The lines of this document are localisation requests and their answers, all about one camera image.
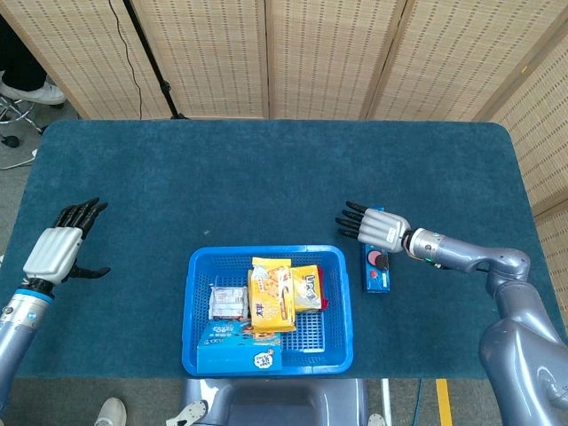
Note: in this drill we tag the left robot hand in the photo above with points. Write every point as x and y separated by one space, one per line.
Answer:
53 253

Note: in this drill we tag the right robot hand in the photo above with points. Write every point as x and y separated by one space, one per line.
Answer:
381 228

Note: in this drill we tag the yellow red Lipo snack bag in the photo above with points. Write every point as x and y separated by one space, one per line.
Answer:
308 288

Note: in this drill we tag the yellow orange snack pack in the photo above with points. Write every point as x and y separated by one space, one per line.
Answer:
270 302

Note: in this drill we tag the small white burger snack packet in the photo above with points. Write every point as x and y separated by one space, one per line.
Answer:
228 302

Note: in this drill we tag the light blue cookie box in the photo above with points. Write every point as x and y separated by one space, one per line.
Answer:
231 355

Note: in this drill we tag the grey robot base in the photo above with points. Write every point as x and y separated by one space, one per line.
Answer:
275 404

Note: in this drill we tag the blue perforated plastic basket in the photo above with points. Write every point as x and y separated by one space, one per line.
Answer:
310 346

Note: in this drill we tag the dark blue Oreo box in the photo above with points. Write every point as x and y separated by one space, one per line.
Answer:
377 275

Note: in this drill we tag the chrome office chair base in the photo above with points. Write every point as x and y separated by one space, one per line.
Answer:
18 113

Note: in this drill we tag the white sneaker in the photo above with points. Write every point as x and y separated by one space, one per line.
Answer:
111 412
40 94

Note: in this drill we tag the teal table mat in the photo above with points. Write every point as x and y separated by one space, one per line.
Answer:
222 177

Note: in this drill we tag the white floor strip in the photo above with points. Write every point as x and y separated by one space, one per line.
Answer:
387 399

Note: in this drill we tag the yellow floor tape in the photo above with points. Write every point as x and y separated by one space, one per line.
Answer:
444 404

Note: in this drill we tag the black trouser leg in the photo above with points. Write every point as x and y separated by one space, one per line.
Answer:
18 57

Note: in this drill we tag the black stand pole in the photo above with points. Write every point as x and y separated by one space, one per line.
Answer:
151 57

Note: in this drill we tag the bamboo folding screen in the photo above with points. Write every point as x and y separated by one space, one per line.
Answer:
213 53

